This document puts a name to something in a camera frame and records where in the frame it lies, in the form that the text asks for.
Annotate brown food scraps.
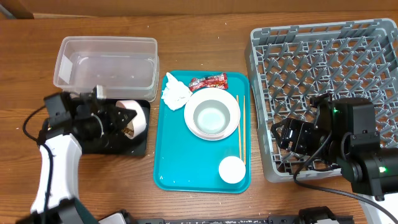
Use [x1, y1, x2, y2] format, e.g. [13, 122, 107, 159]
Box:
[122, 126, 134, 139]

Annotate white paper cup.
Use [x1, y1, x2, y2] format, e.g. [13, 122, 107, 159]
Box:
[218, 156, 246, 184]

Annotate white napkin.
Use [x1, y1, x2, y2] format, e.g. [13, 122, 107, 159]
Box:
[161, 72, 193, 111]

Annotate grey bowl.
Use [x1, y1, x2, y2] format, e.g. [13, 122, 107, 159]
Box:
[193, 100, 231, 135]

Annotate red snack wrapper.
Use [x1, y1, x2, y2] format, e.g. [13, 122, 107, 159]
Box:
[188, 73, 228, 91]

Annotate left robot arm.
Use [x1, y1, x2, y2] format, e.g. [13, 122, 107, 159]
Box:
[19, 92, 146, 223]

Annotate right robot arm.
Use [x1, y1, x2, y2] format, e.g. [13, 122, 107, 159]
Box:
[271, 93, 397, 223]

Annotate grey dishwasher rack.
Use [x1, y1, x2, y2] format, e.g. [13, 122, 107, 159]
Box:
[245, 19, 397, 183]

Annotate black plastic tray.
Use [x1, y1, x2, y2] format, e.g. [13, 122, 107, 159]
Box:
[67, 97, 150, 157]

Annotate left wooden chopstick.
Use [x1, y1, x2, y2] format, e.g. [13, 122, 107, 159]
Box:
[236, 95, 242, 160]

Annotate clear plastic bin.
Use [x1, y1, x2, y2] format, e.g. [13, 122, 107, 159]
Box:
[53, 36, 159, 102]

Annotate large white plate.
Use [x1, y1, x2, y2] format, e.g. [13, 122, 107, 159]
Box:
[184, 88, 239, 141]

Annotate teal serving tray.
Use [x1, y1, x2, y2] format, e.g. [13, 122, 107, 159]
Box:
[153, 72, 251, 194]

